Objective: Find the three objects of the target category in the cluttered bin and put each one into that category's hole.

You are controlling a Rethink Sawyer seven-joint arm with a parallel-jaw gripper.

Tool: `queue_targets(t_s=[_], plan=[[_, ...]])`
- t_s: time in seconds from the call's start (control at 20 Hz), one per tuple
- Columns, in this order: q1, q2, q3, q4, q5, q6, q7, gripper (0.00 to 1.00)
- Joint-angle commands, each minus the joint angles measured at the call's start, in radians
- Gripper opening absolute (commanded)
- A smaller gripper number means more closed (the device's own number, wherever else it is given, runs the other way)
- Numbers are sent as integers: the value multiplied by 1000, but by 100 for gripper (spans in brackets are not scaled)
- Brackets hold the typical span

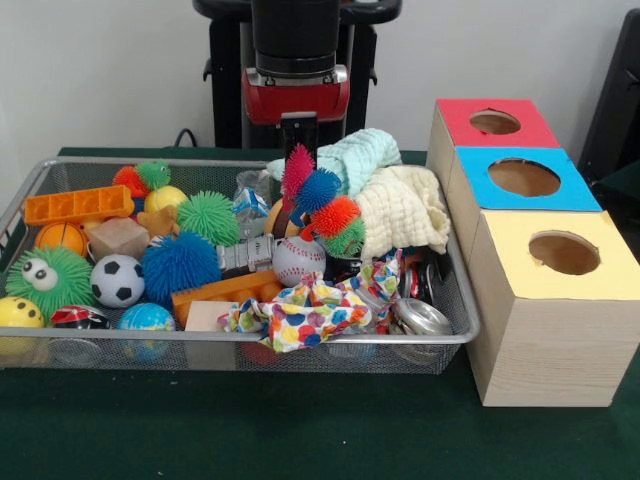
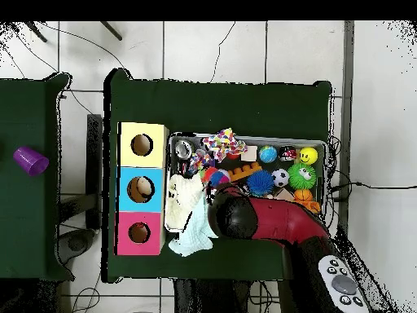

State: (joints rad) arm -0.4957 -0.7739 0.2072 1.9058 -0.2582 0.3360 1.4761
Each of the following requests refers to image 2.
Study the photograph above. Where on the multicolour spiky caterpillar toy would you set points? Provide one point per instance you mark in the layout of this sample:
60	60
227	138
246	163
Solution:
215	176

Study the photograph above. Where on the cream waffle cloth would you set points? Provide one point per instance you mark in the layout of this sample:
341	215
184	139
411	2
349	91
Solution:
182	199

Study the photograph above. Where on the light blue waffle cloth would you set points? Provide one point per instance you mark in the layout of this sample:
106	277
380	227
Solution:
195	234

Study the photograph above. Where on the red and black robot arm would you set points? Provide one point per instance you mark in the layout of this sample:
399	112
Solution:
286	221

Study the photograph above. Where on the wooden box with three holes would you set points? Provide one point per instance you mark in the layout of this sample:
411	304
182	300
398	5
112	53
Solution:
143	159

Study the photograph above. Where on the clear mesh bin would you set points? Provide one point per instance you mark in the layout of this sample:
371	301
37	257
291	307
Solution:
312	143

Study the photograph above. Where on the orange toy brick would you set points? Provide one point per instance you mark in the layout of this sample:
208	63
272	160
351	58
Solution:
244	171

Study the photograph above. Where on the large blue spiky ball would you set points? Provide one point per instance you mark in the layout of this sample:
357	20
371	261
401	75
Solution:
260	182

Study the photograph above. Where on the colourful spotted cloth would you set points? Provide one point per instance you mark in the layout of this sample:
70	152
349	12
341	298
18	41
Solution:
224	143

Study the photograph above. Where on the black and white soccer ball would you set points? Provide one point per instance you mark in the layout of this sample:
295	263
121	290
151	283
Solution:
280	177

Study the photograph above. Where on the blue globe ball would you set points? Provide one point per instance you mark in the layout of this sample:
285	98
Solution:
268	154

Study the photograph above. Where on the green googly-eyed puffer ball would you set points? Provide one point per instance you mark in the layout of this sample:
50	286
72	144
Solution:
302	176

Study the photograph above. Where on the dark green table cloth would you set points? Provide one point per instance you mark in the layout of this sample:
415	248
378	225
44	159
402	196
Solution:
211	107

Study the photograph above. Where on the yellow ball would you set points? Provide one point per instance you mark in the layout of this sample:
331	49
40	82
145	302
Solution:
308	156

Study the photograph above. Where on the grey floor base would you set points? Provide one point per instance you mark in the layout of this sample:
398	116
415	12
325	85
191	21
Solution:
76	243

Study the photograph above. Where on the black tripod leg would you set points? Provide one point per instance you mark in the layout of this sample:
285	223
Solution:
35	32
111	31

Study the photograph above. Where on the purple plastic cup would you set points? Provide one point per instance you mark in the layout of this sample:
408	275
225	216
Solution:
31	160

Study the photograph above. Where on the dark green side cloth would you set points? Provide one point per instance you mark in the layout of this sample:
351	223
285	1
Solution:
26	114

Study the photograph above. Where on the black furniture frame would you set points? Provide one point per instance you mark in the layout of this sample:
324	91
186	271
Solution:
94	146

